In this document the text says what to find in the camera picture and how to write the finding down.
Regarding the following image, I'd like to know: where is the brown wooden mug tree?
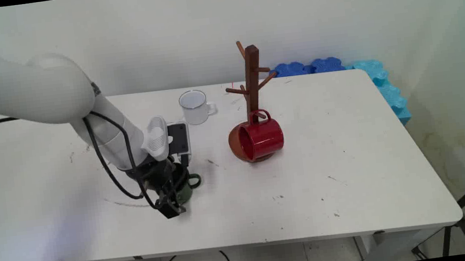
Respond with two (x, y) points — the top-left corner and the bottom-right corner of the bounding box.
(217, 37), (288, 166)

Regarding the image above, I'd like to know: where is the red enamel mug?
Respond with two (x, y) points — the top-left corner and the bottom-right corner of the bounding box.
(235, 107), (287, 163)

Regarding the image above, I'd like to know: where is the white enamel mug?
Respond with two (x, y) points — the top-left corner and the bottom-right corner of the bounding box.
(178, 87), (219, 127)

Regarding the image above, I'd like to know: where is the dark green enamel mug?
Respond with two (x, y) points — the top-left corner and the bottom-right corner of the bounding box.
(170, 161), (204, 206)

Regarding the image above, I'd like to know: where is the dark blue foam mat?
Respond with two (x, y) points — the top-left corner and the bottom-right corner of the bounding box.
(310, 55), (346, 74)
(268, 60), (313, 79)

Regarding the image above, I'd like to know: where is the black camera cable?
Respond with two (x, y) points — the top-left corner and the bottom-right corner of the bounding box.
(82, 111), (145, 205)

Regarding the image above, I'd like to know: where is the cyan foam mat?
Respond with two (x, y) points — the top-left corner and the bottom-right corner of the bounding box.
(344, 57), (391, 90)
(377, 79), (412, 128)

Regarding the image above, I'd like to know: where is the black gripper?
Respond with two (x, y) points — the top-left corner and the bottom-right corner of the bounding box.
(124, 153), (193, 224)

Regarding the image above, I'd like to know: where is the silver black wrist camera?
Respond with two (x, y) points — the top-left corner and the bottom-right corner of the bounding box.
(166, 121), (194, 167)

